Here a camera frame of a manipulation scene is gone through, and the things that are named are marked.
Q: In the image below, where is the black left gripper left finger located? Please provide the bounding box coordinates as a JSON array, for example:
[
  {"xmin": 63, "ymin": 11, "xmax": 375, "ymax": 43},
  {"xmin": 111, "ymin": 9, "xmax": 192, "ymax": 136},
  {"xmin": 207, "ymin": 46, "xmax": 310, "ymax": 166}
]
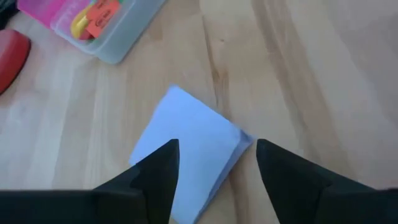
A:
[{"xmin": 93, "ymin": 138, "xmax": 180, "ymax": 224}]

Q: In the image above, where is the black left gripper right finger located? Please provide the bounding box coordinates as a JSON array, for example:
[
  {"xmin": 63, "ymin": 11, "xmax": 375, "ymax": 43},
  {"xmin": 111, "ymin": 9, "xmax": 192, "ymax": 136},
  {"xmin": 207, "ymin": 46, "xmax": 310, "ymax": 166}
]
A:
[{"xmin": 256, "ymin": 138, "xmax": 398, "ymax": 224}]

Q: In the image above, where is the purple sticky note pad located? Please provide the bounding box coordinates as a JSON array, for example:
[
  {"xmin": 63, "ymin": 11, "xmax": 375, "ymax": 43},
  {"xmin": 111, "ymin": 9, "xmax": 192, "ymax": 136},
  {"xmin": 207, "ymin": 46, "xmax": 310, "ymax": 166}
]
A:
[{"xmin": 128, "ymin": 83, "xmax": 255, "ymax": 224}]

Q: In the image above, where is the red eraser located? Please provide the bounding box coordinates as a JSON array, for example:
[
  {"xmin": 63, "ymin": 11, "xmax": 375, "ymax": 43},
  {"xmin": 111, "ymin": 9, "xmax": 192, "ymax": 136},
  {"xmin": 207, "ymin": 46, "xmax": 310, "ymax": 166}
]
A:
[{"xmin": 79, "ymin": 30, "xmax": 96, "ymax": 41}]

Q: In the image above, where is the orange eraser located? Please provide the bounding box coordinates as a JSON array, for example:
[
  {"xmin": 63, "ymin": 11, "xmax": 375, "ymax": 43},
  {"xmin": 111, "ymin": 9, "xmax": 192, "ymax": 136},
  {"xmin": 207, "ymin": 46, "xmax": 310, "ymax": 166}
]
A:
[
  {"xmin": 93, "ymin": 0, "xmax": 118, "ymax": 10},
  {"xmin": 85, "ymin": 1, "xmax": 122, "ymax": 39}
]

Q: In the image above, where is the yellow highlighter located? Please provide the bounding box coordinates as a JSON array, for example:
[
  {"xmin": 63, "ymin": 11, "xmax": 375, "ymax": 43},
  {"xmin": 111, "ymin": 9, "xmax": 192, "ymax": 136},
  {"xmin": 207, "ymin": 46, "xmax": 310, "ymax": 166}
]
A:
[{"xmin": 70, "ymin": 4, "xmax": 94, "ymax": 40}]

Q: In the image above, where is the clear plastic box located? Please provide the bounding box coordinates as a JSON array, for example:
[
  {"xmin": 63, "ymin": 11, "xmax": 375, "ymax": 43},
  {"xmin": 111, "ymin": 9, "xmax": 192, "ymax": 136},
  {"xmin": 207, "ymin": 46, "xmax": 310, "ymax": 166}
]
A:
[{"xmin": 49, "ymin": 0, "xmax": 167, "ymax": 65}]

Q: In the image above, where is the red desk lamp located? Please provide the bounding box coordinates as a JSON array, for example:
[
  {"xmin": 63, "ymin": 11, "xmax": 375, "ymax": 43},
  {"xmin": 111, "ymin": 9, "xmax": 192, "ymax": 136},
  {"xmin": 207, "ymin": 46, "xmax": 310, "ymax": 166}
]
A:
[{"xmin": 0, "ymin": 29, "xmax": 32, "ymax": 96}]

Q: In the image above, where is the pink plastic lid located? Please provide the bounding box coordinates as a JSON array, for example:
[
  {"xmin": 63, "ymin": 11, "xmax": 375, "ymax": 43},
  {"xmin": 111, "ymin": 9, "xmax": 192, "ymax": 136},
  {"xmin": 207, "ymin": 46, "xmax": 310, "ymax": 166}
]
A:
[{"xmin": 17, "ymin": 0, "xmax": 94, "ymax": 29}]

